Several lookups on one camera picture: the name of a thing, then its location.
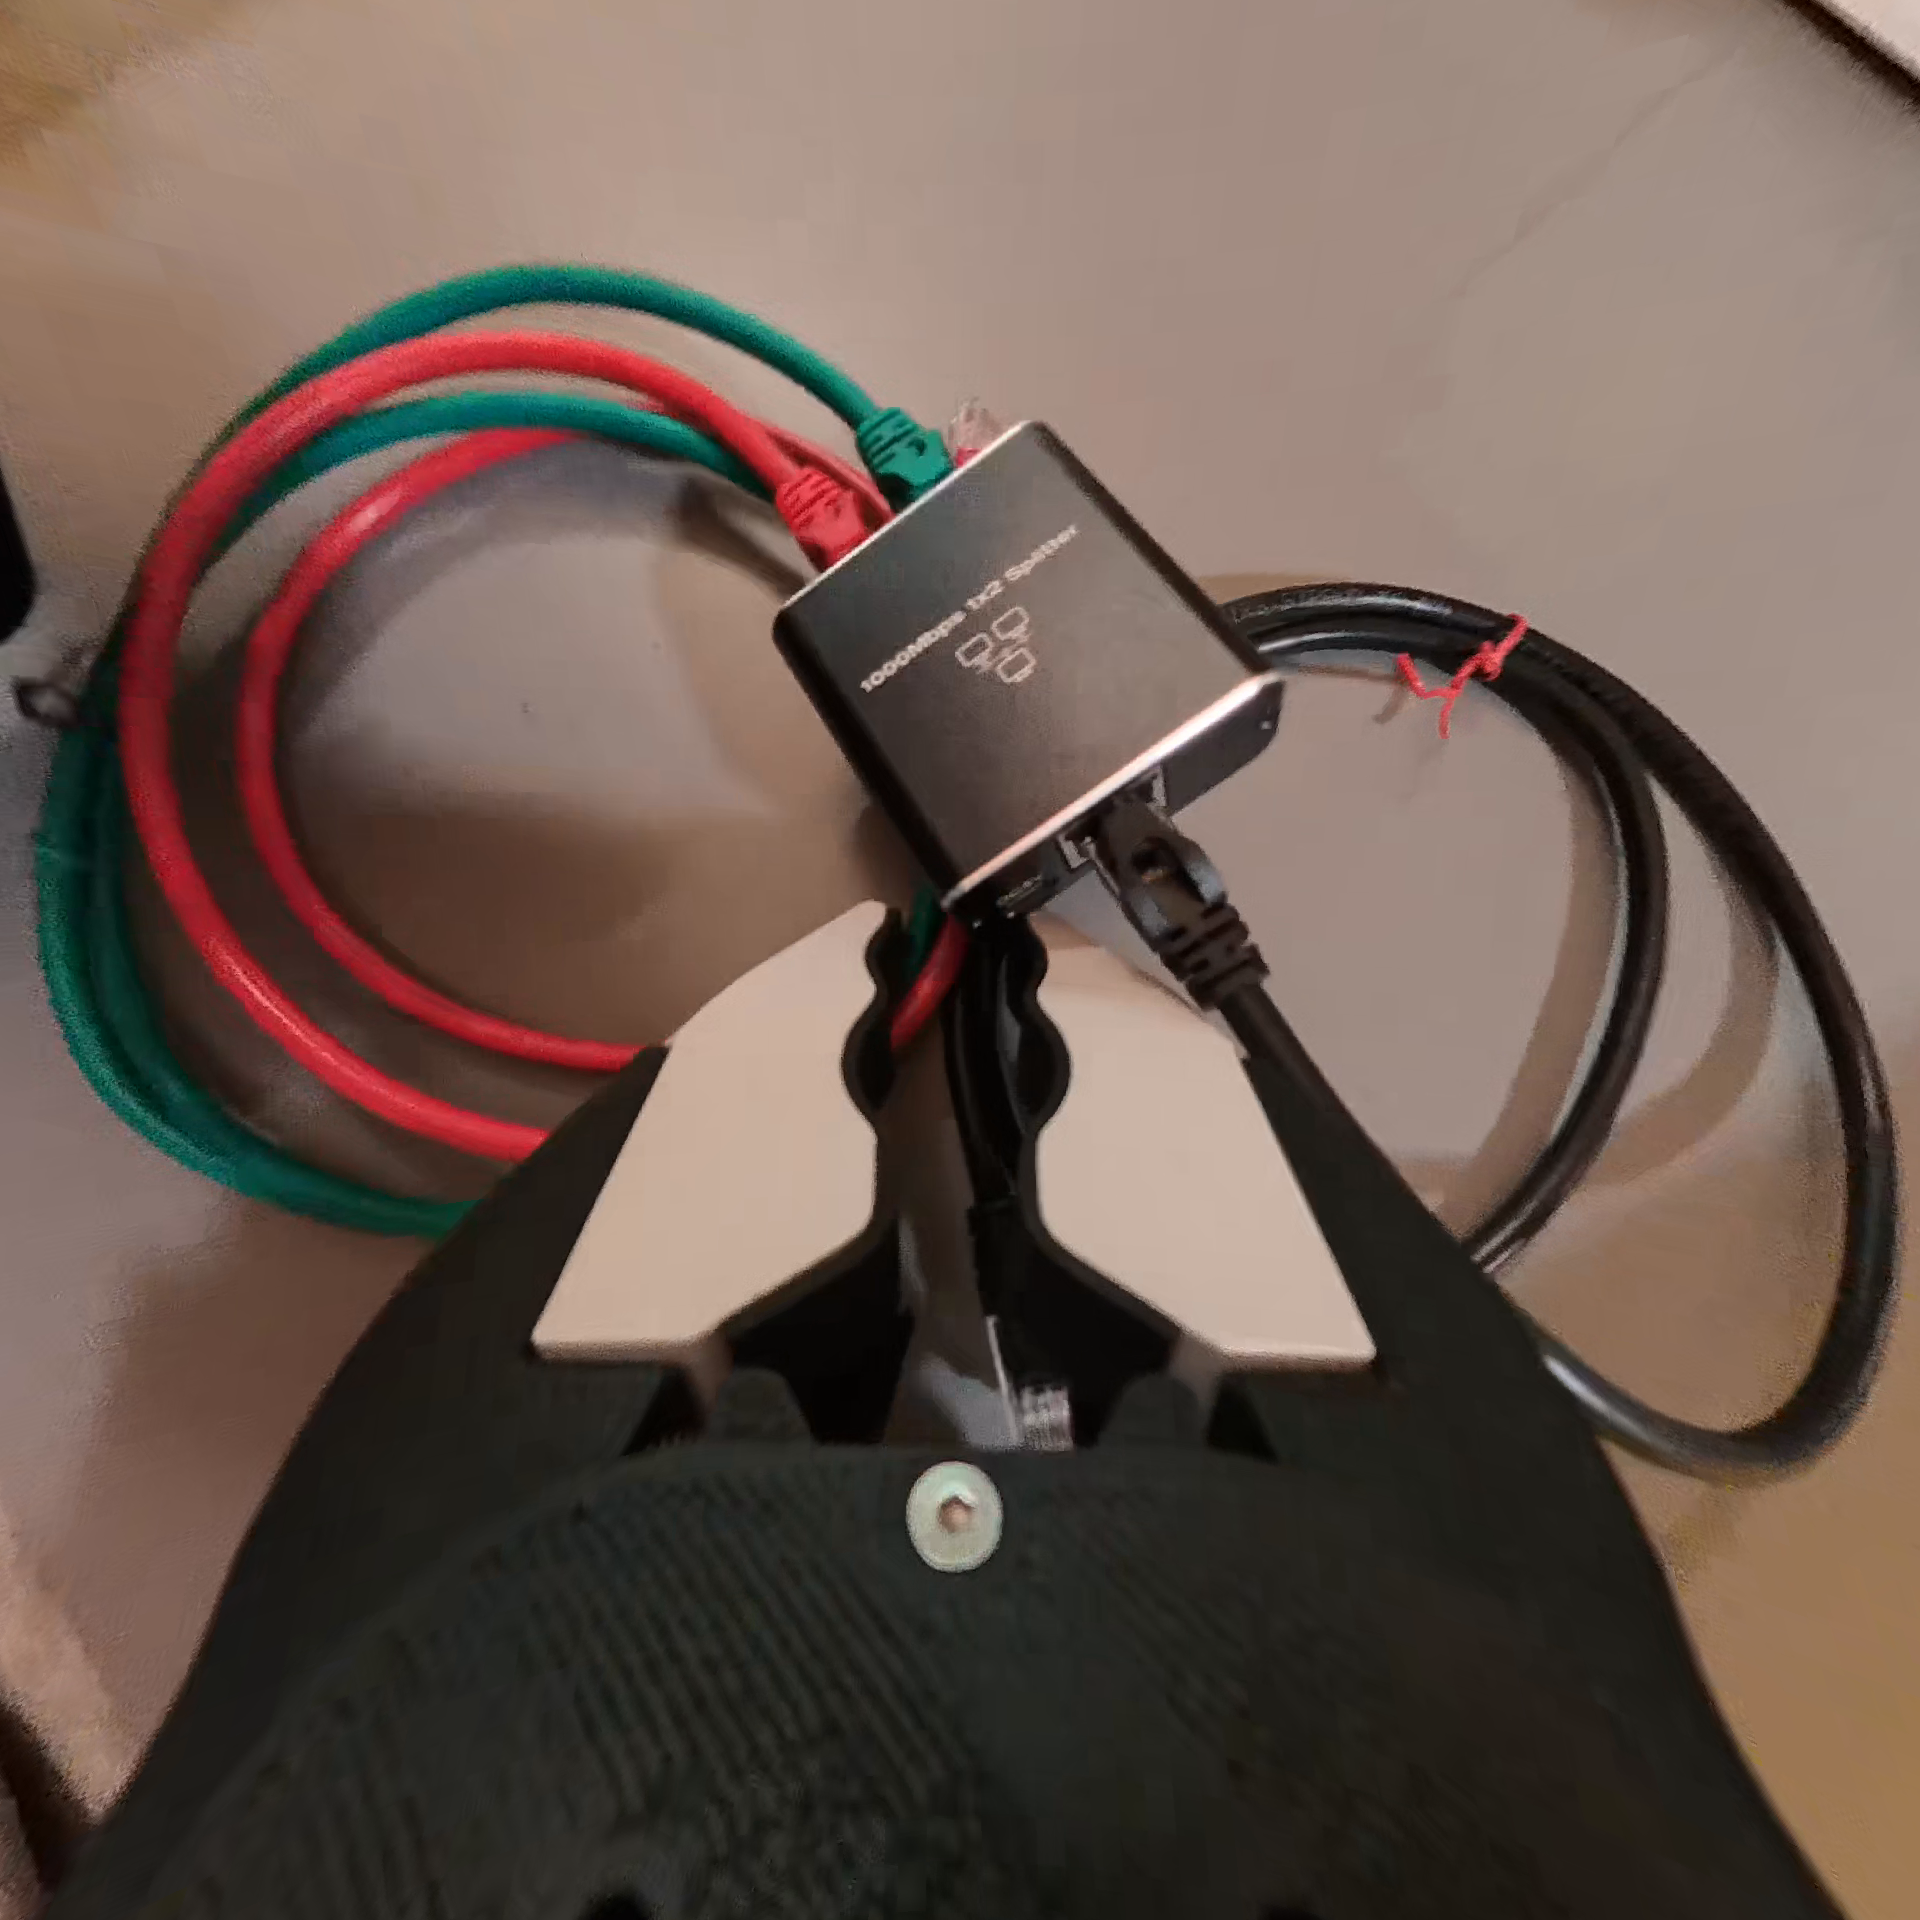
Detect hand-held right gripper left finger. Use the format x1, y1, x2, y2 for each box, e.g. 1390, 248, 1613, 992
530, 896, 945, 1445

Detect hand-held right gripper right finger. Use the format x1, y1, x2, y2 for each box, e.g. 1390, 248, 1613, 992
983, 920, 1383, 1445

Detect black network cable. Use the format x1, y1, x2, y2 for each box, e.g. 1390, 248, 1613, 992
959, 582, 1902, 1491

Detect black network splitter box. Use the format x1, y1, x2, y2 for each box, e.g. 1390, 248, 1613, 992
770, 419, 1290, 930

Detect red twist tie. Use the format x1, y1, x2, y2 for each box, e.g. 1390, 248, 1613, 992
1393, 613, 1529, 740

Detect red network cable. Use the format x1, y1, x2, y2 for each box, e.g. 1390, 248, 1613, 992
120, 332, 1013, 1166

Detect green network cable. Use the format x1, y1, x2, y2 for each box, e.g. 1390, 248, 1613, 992
33, 262, 954, 1241

